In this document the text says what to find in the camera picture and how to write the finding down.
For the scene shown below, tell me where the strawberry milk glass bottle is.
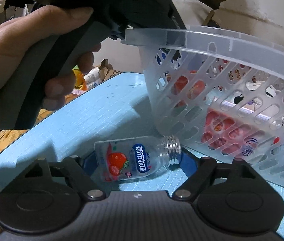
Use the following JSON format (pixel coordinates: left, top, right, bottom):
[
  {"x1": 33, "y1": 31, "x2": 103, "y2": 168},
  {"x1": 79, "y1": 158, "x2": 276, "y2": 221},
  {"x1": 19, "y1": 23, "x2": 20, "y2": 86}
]
[{"x1": 94, "y1": 136, "x2": 182, "y2": 182}]

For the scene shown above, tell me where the translucent white laundry basket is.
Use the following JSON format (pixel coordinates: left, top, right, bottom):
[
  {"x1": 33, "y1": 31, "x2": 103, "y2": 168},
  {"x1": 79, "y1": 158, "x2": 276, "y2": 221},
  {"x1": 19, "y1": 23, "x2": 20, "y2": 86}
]
[{"x1": 123, "y1": 26, "x2": 284, "y2": 187}]

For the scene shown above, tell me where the grey plush doll toy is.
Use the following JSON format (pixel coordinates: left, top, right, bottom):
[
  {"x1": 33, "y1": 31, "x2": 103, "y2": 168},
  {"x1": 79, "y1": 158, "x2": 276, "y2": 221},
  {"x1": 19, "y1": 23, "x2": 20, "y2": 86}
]
[{"x1": 227, "y1": 78, "x2": 284, "y2": 113}]

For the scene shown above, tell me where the person's left hand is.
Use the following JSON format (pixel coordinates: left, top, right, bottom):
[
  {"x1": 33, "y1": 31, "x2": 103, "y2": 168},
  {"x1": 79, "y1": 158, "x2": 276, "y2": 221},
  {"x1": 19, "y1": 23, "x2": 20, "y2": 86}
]
[{"x1": 0, "y1": 5, "x2": 101, "y2": 111}]

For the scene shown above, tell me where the red small box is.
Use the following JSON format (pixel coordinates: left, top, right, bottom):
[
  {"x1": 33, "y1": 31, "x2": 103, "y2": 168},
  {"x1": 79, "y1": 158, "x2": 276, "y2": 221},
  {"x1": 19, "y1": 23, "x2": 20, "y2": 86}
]
[{"x1": 166, "y1": 75, "x2": 258, "y2": 156}]

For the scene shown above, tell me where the brown paper burger bag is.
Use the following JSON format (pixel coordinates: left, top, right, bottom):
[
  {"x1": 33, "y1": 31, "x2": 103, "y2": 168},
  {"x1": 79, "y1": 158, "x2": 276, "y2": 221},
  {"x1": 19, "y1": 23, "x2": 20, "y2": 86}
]
[{"x1": 98, "y1": 59, "x2": 121, "y2": 82}]

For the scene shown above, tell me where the white snack packet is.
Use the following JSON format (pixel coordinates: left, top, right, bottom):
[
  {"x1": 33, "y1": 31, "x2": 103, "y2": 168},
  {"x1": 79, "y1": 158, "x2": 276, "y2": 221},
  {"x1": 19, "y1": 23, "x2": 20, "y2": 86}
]
[{"x1": 84, "y1": 67, "x2": 102, "y2": 90}]

